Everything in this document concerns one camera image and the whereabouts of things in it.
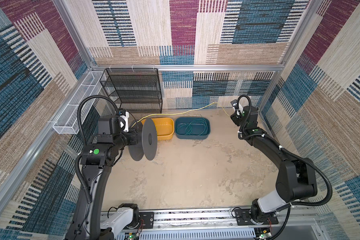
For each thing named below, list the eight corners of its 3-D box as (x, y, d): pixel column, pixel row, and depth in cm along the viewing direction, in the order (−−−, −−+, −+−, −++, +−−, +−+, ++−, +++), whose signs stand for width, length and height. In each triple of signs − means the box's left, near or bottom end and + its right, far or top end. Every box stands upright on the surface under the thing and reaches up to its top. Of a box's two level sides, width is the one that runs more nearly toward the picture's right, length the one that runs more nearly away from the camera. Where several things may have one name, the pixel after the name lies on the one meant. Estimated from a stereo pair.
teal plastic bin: (175, 140, 106) (174, 134, 100) (175, 122, 116) (175, 116, 110) (210, 140, 106) (211, 134, 100) (207, 122, 116) (209, 116, 110)
